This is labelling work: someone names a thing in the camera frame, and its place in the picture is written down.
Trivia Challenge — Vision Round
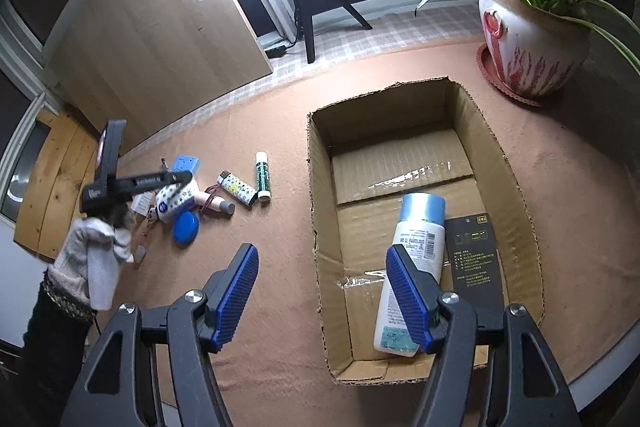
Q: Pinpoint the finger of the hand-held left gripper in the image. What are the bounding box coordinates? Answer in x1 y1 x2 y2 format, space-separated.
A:
114 170 195 202

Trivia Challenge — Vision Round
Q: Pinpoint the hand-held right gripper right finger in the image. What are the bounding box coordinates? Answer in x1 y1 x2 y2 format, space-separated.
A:
386 244 583 427

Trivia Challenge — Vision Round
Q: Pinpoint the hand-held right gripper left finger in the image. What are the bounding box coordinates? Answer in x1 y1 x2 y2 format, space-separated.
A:
60 243 260 427

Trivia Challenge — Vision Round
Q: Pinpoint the patterned tissue packet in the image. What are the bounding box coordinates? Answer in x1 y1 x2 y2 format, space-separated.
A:
154 179 197 223

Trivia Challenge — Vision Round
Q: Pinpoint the blue round disc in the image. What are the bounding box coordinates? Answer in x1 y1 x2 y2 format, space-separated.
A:
171 212 200 248

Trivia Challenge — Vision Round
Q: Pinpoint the small pink bottle grey cap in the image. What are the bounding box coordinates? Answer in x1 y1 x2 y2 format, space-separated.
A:
192 187 236 215

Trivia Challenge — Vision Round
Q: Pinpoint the patterned lighter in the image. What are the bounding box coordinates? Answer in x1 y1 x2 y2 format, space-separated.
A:
216 171 258 209

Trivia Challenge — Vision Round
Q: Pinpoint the cardboard box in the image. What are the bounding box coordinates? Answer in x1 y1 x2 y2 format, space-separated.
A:
306 77 546 385

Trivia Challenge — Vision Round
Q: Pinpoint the person's left forearm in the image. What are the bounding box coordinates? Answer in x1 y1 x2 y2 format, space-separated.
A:
22 268 98 360

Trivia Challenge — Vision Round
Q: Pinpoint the person's left hand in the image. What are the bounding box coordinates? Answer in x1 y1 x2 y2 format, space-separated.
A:
52 207 137 312

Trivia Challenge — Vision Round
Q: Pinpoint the small blue box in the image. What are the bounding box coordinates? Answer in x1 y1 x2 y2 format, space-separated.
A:
171 155 202 175

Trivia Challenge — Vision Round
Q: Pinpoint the white lotion bottle blue cap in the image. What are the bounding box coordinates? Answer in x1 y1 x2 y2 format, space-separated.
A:
372 193 447 358

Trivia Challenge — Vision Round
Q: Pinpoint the black flat packet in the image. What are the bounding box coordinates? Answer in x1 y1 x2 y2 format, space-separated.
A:
444 213 506 314

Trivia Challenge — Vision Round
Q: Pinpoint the green white lip balm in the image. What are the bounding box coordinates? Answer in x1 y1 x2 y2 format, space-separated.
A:
255 151 272 202

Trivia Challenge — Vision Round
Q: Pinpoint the light wooden board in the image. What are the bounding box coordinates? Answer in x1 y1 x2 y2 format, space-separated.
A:
45 0 275 152

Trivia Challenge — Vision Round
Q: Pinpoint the black tripod stand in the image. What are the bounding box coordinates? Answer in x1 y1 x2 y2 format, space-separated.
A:
290 0 373 65

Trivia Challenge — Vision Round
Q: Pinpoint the red pot saucer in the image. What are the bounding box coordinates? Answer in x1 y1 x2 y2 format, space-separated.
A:
475 43 551 108

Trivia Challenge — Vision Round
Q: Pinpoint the white red flower pot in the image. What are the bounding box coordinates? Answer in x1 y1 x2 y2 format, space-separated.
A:
477 0 592 98

